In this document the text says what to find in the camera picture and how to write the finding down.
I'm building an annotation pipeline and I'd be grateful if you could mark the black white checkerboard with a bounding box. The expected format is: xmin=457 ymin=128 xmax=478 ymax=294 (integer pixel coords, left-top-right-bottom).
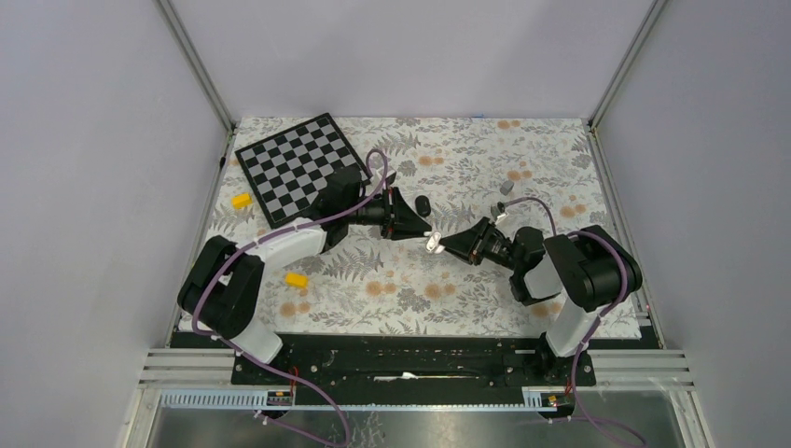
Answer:
xmin=235 ymin=113 xmax=371 ymax=228

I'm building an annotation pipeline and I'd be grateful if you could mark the small grey block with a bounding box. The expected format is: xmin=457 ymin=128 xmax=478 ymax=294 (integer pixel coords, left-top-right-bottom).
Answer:
xmin=500 ymin=180 xmax=516 ymax=197

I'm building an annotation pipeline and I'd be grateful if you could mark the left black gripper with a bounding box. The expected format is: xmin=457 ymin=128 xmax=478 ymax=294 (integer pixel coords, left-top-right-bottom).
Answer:
xmin=344 ymin=186 xmax=431 ymax=241

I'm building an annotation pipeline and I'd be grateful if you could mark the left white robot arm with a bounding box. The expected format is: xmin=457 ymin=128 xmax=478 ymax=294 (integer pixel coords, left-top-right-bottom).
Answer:
xmin=176 ymin=168 xmax=432 ymax=384

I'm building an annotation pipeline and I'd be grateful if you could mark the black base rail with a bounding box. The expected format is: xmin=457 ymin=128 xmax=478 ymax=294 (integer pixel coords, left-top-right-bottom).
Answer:
xmin=170 ymin=332 xmax=662 ymax=408

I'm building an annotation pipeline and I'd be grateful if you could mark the yellow block far left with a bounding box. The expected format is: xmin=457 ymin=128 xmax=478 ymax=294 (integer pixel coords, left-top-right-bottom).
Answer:
xmin=231 ymin=193 xmax=253 ymax=209

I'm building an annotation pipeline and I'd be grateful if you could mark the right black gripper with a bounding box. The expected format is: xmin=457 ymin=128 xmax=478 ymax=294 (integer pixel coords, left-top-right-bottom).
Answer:
xmin=438 ymin=217 xmax=522 ymax=273

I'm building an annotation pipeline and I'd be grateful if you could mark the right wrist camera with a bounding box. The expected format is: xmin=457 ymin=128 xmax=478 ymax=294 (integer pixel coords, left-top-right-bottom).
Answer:
xmin=490 ymin=203 xmax=508 ymax=225

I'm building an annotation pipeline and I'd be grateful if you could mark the white slotted cable duct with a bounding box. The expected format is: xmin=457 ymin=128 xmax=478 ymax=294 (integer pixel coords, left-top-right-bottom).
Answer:
xmin=160 ymin=387 xmax=576 ymax=414

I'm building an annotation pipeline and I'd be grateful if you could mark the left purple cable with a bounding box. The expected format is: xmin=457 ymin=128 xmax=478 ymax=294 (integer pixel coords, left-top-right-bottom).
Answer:
xmin=191 ymin=147 xmax=391 ymax=448

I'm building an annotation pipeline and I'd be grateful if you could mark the white earbud charging case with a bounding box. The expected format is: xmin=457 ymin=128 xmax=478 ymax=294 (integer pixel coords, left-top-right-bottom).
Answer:
xmin=424 ymin=231 xmax=445 ymax=254

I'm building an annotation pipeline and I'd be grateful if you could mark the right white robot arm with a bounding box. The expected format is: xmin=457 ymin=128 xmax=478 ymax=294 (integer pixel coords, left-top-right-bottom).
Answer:
xmin=437 ymin=218 xmax=644 ymax=385

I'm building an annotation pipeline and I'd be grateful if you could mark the black earbud charging case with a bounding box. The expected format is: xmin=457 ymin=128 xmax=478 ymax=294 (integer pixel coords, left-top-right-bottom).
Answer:
xmin=414 ymin=195 xmax=432 ymax=217

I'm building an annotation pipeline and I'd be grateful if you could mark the yellow block near arm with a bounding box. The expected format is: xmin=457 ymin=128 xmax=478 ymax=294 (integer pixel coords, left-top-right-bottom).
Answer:
xmin=284 ymin=273 xmax=309 ymax=289

